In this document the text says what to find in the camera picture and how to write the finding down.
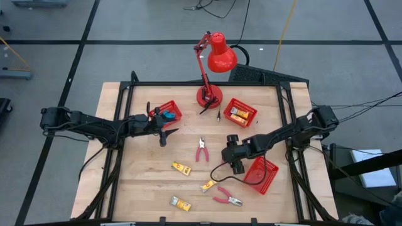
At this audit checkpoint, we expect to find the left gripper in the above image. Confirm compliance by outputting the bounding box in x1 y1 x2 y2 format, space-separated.
147 106 180 148

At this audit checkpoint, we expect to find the yellow crayon pack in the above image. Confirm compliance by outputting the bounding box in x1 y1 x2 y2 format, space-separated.
230 107 250 119
170 161 192 176
230 114 248 126
200 180 218 193
170 196 192 212

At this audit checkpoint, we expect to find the pink-handled hole punch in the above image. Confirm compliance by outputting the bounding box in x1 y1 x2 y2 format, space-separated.
195 136 210 163
212 185 244 207

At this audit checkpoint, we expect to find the red plastic basket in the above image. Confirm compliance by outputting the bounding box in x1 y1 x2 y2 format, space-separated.
243 156 280 196
223 97 258 129
148 100 183 129

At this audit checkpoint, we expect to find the red desk lamp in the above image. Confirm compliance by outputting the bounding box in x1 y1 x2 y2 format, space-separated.
193 30 239 110

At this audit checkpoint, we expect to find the black side table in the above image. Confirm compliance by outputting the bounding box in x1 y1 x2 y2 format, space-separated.
328 143 402 195

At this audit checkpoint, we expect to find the white notebook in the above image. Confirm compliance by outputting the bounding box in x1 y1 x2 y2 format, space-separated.
350 149 397 188

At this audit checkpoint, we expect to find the person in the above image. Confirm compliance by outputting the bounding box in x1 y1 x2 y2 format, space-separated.
341 190 402 226

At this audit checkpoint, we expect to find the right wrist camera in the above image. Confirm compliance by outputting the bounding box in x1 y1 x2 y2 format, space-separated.
221 146 234 163

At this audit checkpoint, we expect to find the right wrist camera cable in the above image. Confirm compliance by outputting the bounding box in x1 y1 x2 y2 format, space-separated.
209 155 268 186

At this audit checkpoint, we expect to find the black lamp cord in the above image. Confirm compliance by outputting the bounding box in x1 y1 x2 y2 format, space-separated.
199 96 222 122

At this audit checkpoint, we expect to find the black aluminium table frame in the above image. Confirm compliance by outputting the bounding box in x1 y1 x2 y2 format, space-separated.
75 70 339 226

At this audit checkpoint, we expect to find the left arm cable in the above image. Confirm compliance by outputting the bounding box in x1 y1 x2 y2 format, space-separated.
77 143 108 183

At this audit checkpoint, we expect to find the black power cable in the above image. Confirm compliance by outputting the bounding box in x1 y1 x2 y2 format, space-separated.
337 90 402 124
310 102 402 109

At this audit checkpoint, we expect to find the yellow hanging cable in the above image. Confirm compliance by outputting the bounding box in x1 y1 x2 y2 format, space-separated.
272 0 298 72

